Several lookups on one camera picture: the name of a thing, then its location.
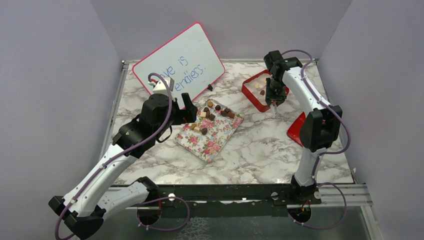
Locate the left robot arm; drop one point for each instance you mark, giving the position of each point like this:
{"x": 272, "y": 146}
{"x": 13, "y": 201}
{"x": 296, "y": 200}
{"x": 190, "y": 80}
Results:
{"x": 85, "y": 208}

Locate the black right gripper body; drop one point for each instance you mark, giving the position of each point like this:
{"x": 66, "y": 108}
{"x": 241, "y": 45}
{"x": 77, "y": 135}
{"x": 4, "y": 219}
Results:
{"x": 275, "y": 90}

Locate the red chocolate box base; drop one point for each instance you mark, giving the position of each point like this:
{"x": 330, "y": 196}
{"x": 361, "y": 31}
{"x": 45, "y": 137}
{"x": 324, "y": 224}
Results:
{"x": 253, "y": 94}

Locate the red box lid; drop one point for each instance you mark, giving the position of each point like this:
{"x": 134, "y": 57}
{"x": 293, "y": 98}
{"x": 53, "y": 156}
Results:
{"x": 293, "y": 131}

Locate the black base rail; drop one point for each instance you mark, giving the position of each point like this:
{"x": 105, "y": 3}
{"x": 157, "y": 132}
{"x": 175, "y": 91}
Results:
{"x": 224, "y": 200}

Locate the white board pink frame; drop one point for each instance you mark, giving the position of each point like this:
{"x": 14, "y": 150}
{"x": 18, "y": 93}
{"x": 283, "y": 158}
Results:
{"x": 189, "y": 59}

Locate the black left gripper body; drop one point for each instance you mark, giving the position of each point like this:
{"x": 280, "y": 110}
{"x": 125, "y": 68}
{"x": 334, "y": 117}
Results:
{"x": 180, "y": 116}

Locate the dark oval chocolate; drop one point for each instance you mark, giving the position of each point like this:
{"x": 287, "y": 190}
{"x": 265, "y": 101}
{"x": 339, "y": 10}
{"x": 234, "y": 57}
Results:
{"x": 204, "y": 131}

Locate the floral rectangular tray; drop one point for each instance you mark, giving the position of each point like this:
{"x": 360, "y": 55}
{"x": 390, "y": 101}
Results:
{"x": 220, "y": 124}

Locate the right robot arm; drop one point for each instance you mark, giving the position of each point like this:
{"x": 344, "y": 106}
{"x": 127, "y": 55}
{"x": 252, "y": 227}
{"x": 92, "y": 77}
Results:
{"x": 322, "y": 120}

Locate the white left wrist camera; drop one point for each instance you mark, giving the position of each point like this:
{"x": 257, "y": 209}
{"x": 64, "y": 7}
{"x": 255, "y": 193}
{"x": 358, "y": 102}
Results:
{"x": 160, "y": 88}

